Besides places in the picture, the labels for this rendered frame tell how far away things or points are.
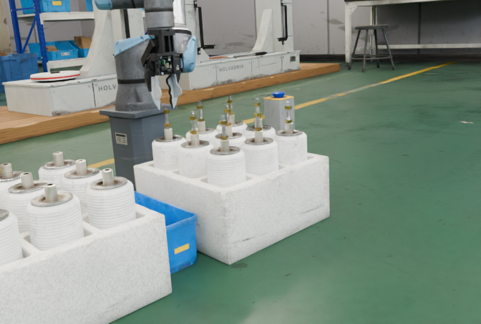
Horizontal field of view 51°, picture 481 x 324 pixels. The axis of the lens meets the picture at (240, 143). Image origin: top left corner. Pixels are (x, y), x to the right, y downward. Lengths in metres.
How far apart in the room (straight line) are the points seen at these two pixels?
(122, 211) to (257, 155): 0.40
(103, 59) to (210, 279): 2.56
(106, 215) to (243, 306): 0.33
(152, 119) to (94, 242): 0.74
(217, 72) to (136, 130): 2.46
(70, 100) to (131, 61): 1.60
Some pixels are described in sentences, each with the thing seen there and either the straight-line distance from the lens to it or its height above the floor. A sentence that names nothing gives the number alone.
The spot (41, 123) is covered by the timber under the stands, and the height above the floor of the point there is 0.07.
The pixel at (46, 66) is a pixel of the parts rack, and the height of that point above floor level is 0.21.
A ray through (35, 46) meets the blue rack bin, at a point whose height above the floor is 0.42.
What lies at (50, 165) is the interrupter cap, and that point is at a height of 0.25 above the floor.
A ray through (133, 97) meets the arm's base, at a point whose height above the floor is 0.34.
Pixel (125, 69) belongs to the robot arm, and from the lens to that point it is 1.65.
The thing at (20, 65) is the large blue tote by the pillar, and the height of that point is 0.26.
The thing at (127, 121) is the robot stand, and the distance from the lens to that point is 1.64.
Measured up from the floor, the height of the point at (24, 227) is 0.18.
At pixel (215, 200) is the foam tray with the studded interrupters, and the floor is 0.16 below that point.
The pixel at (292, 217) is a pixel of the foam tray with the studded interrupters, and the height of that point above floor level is 0.05.
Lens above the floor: 0.55
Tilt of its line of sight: 13 degrees down
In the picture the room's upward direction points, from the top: 3 degrees counter-clockwise
